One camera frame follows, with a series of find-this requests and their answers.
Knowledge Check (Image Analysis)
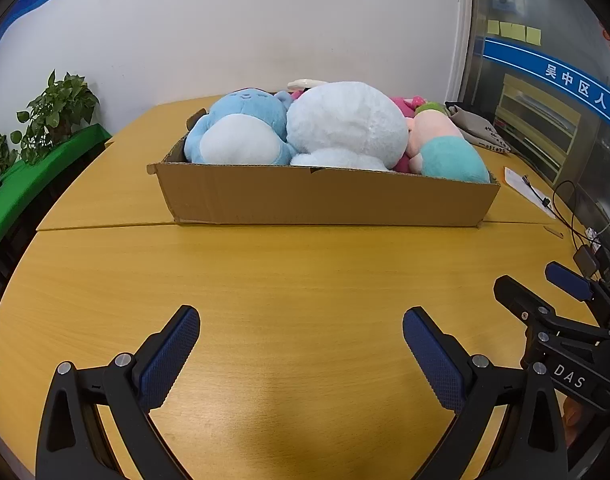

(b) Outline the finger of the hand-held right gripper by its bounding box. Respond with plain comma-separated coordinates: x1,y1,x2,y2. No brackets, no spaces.
544,261,610,322
494,275,610,346

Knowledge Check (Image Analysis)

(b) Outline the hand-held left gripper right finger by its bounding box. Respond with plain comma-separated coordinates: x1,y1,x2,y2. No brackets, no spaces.
402,306,571,480

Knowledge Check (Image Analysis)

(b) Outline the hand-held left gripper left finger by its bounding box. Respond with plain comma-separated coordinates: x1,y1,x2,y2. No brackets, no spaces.
36,304,202,480

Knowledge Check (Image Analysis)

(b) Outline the cardboard box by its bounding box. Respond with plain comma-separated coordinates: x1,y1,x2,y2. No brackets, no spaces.
146,105,501,227

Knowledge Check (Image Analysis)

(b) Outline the blue plush toy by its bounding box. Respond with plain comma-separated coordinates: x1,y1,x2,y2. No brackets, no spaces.
184,88,298,165

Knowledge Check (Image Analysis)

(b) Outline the person's right hand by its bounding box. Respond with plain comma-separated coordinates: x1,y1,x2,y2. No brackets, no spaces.
562,398,584,444

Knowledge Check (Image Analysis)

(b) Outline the small black device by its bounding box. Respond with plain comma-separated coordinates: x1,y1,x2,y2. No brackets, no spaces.
574,246,600,277

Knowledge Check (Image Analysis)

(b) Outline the white paper sheet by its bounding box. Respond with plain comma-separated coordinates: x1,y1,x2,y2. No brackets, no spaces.
504,166,558,221

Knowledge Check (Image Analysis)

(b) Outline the yellow shelf behind glass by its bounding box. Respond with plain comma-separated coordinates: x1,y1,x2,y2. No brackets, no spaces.
495,74,583,186

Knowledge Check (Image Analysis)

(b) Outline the teal and pink plush toy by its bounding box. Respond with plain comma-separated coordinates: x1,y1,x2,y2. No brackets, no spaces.
404,110,491,184

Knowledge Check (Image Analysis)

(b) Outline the grey cloth bag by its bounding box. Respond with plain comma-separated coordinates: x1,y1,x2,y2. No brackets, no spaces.
445,101,512,155

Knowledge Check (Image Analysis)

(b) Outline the blue glass door band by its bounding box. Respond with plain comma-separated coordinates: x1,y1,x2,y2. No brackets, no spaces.
482,35,610,136

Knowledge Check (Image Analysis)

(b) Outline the green bench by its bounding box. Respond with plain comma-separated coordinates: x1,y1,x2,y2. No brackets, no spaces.
0,125,113,263

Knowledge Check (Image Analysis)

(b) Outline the white plush toy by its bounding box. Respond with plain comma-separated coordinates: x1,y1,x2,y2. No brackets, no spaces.
285,81,410,172

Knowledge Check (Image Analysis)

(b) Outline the small potted plant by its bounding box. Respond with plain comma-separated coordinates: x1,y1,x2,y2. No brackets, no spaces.
0,132,23,177

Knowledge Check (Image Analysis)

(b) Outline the large potted plant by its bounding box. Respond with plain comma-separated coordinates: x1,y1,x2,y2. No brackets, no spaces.
17,70,100,166

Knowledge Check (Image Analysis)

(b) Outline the black cable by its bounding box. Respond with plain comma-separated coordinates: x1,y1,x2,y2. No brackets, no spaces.
522,175,602,248

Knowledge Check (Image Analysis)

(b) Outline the blue wall decal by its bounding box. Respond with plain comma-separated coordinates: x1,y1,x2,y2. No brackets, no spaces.
0,0,90,66

